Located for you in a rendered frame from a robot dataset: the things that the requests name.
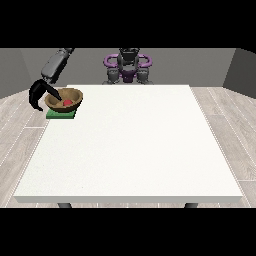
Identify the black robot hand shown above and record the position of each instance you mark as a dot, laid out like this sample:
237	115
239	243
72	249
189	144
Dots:
36	91

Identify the brown wooden bowl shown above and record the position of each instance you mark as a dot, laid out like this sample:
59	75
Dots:
74	96

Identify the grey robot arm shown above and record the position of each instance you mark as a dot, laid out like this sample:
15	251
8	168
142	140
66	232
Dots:
55	66

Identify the small red ball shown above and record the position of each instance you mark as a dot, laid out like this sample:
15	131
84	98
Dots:
67	102

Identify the green square pad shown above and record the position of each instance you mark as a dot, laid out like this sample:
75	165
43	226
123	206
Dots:
60	115

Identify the grey robot trunk purple rings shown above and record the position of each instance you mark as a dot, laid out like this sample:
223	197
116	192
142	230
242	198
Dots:
127	70

